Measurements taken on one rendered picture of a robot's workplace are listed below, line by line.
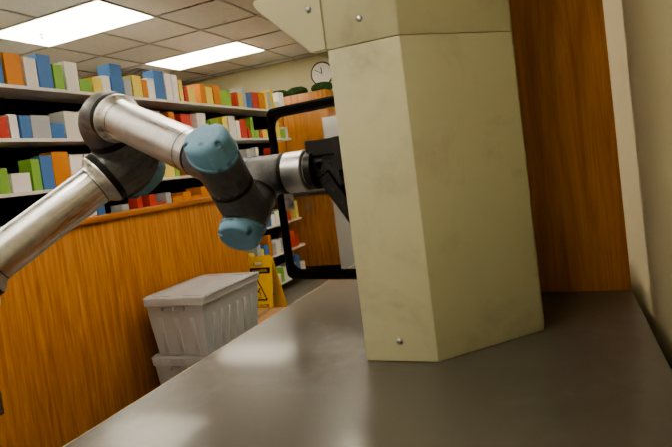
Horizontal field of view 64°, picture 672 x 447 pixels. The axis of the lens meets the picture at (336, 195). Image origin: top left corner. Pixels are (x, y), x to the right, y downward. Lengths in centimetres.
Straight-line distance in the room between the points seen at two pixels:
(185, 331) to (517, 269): 241
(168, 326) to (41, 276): 71
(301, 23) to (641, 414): 66
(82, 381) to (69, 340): 22
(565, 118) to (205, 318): 228
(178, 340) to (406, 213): 247
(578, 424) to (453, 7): 57
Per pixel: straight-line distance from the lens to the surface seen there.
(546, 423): 66
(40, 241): 121
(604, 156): 113
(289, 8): 87
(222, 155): 83
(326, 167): 95
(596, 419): 68
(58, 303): 294
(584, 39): 114
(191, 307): 301
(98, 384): 314
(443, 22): 84
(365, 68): 80
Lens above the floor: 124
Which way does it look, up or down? 3 degrees down
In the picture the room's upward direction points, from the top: 7 degrees counter-clockwise
